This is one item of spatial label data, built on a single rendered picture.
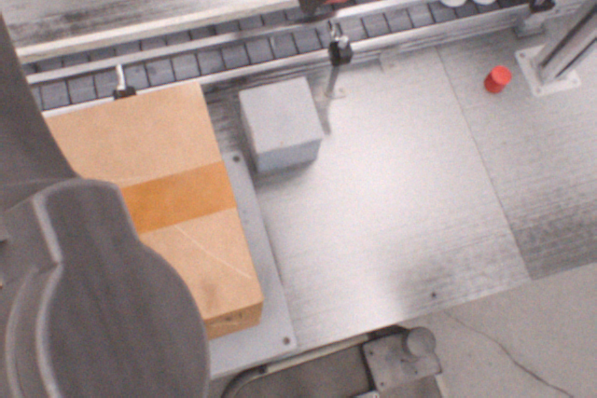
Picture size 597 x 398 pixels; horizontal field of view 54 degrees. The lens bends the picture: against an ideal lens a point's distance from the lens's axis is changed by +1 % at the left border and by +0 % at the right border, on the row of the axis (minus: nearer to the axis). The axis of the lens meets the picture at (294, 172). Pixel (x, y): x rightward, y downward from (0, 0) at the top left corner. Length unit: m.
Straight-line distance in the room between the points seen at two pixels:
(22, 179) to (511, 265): 0.79
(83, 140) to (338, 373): 0.98
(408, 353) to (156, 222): 0.95
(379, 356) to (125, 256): 1.22
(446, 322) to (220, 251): 1.26
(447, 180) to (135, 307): 0.76
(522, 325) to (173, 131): 1.41
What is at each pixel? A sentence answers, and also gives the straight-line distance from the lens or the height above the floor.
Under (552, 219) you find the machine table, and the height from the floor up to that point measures 0.83.
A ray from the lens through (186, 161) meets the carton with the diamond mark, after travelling 0.59.
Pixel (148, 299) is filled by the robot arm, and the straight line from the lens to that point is 0.22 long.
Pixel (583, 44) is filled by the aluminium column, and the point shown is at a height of 0.95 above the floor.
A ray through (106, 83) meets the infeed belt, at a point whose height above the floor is 0.88.
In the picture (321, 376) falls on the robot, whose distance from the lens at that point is 1.44.
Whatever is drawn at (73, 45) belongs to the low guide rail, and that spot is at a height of 0.91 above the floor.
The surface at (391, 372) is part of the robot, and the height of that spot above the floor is 0.28.
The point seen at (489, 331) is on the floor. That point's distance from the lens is 1.80.
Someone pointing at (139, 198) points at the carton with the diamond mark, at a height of 1.12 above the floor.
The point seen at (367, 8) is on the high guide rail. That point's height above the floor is 0.96.
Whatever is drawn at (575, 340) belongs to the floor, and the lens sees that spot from 1.91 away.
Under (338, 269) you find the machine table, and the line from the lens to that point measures 0.86.
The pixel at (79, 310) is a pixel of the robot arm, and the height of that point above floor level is 1.48.
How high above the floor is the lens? 1.67
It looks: 71 degrees down
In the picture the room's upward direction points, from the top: 12 degrees clockwise
